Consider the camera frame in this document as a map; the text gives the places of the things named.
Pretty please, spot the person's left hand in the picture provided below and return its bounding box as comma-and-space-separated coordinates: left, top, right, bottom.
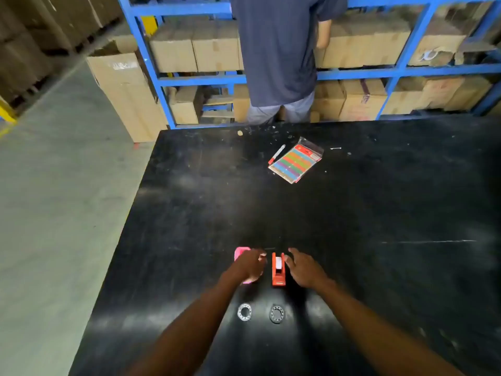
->
230, 248, 268, 285

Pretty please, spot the person's right hand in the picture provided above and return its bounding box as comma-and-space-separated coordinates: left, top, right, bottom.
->
284, 248, 331, 292

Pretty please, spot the orange tape dispenser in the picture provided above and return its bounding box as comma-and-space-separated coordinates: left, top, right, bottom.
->
271, 252, 287, 287

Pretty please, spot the person's left forearm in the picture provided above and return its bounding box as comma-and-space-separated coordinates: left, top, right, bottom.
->
127, 269, 255, 376

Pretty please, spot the person's right forearm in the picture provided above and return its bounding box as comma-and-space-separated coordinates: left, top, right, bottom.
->
315, 278, 467, 376

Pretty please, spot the rainbow striped sticker pack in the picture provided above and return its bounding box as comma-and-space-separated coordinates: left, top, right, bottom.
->
267, 136, 325, 185

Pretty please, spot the red and white pen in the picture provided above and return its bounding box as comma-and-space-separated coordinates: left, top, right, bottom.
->
267, 144, 287, 166

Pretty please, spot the row of cardboard boxes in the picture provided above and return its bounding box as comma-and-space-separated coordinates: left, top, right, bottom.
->
164, 76, 501, 125
148, 2, 501, 73

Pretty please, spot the blue metal shelf rack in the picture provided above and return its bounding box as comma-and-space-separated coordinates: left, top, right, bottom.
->
116, 0, 501, 131

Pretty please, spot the tall open cardboard box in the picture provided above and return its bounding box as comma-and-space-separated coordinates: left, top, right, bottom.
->
85, 34, 169, 144

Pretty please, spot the yellow metal bar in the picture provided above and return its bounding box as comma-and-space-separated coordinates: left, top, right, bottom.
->
140, 15, 158, 38

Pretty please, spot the yellow rack post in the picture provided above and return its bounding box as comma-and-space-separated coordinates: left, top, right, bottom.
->
0, 96, 18, 125

